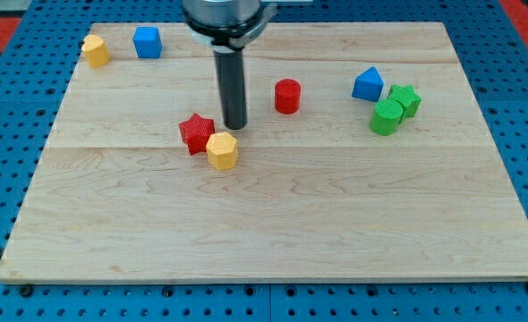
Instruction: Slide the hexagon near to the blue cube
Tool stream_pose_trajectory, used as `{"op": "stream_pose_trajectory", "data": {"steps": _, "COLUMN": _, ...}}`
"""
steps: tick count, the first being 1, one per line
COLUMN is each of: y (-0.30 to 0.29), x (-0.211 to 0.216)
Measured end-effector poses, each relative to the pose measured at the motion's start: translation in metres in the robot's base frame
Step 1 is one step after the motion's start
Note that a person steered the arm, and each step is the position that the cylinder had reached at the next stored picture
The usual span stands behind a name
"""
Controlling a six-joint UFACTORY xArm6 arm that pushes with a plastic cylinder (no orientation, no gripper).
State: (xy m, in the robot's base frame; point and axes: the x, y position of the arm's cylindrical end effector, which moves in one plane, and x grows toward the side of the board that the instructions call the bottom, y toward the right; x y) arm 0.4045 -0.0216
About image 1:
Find yellow hexagon block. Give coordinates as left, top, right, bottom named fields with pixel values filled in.
left=206, top=131, right=238, bottom=171

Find red cylinder block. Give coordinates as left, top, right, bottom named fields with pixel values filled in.
left=275, top=79, right=302, bottom=114

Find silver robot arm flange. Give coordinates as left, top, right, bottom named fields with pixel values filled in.
left=183, top=0, right=277, bottom=51

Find blue triangular prism block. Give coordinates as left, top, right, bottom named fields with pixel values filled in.
left=352, top=66, right=384, bottom=102

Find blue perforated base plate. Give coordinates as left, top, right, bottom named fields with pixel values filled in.
left=0, top=0, right=528, bottom=321

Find blue cube block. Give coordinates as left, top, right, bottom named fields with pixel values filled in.
left=132, top=26, right=162, bottom=59

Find red star block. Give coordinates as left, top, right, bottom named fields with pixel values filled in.
left=178, top=114, right=216, bottom=155

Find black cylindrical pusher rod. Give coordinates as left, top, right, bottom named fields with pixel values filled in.
left=214, top=51, right=247, bottom=130

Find yellow heart block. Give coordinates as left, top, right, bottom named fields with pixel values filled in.
left=81, top=34, right=110, bottom=68

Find green cylinder block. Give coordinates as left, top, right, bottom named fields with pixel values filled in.
left=370, top=98, right=404, bottom=136

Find green star block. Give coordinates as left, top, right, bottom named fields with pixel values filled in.
left=387, top=84, right=422, bottom=118

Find light wooden board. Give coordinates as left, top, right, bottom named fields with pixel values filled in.
left=0, top=22, right=528, bottom=284

